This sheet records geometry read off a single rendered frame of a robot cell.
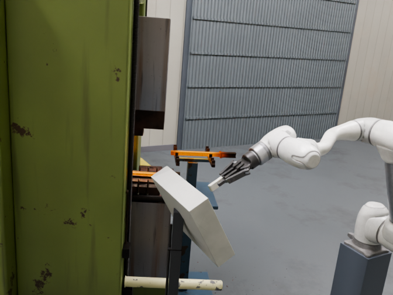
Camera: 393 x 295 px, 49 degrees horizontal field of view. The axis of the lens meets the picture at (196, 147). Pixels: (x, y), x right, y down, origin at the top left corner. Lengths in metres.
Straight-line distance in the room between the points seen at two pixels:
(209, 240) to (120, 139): 0.52
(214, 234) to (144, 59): 0.82
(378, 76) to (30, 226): 7.36
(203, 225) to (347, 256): 1.35
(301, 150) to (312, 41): 5.48
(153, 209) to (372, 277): 1.31
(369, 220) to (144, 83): 1.43
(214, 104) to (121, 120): 4.57
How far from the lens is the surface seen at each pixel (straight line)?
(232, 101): 6.34
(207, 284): 2.02
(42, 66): 1.68
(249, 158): 1.79
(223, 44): 6.11
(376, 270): 2.69
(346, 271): 2.71
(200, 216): 1.45
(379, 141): 2.14
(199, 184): 2.87
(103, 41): 1.63
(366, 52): 8.14
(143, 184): 2.11
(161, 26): 1.88
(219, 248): 1.56
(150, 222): 2.11
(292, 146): 1.74
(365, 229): 2.56
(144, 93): 1.91
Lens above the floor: 1.76
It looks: 16 degrees down
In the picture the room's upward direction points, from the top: 5 degrees clockwise
